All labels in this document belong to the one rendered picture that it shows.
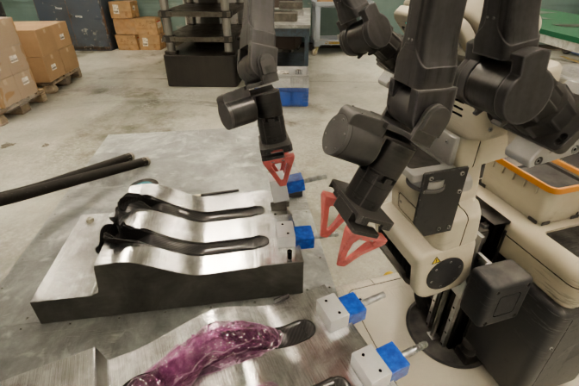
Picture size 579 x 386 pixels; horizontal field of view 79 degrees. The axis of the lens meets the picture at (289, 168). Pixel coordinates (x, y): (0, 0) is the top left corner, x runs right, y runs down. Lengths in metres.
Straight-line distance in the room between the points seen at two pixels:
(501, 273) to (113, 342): 0.85
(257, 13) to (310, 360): 0.62
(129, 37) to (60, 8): 1.20
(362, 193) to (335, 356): 0.26
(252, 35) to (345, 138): 0.35
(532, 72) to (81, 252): 0.86
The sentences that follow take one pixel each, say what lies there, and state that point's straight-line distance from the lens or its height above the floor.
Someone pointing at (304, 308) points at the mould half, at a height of 0.85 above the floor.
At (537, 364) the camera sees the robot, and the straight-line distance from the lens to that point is 1.23.
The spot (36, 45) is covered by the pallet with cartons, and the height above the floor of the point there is 0.58.
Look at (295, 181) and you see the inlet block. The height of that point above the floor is 0.97.
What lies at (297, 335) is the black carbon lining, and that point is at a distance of 0.65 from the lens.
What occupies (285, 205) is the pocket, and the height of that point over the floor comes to 0.88.
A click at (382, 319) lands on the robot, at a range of 1.42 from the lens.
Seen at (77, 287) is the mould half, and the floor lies 0.86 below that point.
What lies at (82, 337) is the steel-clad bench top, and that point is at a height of 0.80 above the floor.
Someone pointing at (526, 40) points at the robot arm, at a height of 1.30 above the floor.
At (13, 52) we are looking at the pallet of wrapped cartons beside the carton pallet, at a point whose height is 0.60.
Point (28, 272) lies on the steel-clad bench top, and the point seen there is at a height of 0.80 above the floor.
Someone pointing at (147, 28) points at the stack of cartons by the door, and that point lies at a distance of 7.44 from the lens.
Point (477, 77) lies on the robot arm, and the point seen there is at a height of 1.25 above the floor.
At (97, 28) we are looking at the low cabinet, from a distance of 7.71.
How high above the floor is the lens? 1.38
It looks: 30 degrees down
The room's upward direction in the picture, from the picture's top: straight up
